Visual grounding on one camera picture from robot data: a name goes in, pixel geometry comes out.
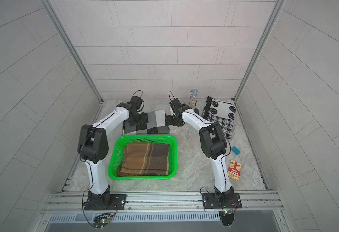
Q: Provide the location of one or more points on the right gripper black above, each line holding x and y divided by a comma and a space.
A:
169, 119

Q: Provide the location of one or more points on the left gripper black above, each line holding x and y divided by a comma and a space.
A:
144, 119

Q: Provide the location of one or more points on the grey black checkered scarf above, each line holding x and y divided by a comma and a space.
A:
155, 124

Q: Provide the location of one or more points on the green plastic basket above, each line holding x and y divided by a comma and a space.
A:
121, 143

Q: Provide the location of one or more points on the brown plaid fringed scarf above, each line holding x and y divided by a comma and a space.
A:
144, 159

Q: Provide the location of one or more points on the black white houndstooth scarf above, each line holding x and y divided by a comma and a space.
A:
222, 112

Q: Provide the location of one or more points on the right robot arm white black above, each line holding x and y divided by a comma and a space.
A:
213, 144

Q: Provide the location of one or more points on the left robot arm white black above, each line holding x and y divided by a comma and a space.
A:
93, 148

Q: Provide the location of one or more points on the glass tube on black stand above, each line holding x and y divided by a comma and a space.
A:
193, 101

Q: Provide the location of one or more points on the teal small block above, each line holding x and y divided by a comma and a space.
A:
236, 150

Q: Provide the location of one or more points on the red yellow small box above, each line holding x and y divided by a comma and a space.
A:
234, 170

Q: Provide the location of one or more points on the left small circuit board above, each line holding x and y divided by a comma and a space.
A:
101, 221

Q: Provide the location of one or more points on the small circuit board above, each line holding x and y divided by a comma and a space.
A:
227, 218
101, 221

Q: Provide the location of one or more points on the right small circuit board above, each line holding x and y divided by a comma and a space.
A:
227, 218

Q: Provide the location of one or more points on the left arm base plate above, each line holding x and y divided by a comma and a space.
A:
115, 201

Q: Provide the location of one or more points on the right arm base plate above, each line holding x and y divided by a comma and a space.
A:
210, 202

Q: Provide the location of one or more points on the aluminium front rail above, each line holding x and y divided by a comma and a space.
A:
139, 201

